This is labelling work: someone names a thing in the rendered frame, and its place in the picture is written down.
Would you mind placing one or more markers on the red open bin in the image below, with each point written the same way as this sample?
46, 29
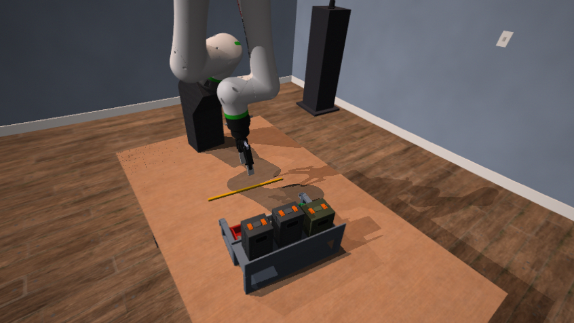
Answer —
236, 231

